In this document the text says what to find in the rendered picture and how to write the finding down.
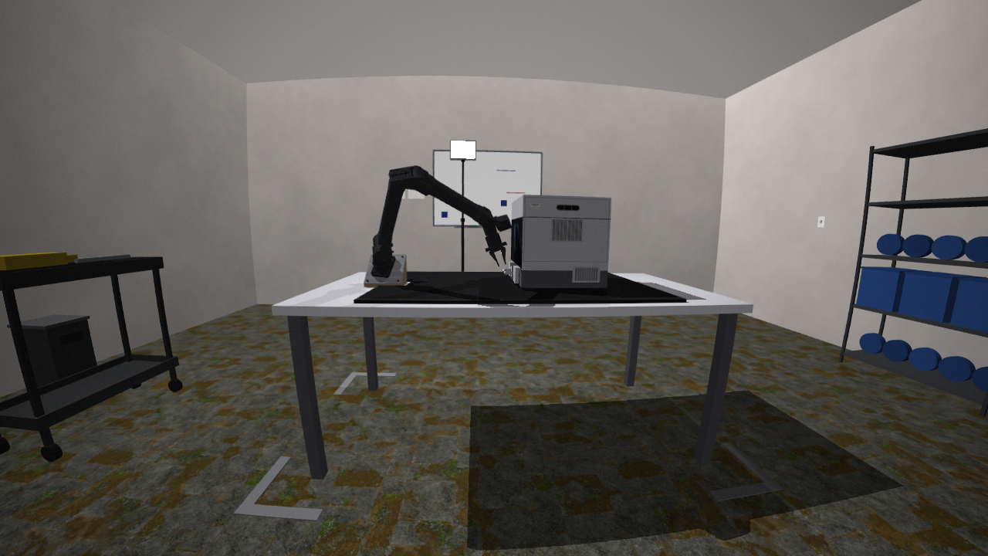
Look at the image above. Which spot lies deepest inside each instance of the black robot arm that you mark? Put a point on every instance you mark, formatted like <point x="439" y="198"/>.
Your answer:
<point x="416" y="178"/>

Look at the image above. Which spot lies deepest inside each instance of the white gel imager box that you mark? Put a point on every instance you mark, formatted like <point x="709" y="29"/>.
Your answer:
<point x="560" y="241"/>

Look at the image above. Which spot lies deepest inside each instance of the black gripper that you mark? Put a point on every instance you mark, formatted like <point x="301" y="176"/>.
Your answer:
<point x="495" y="245"/>

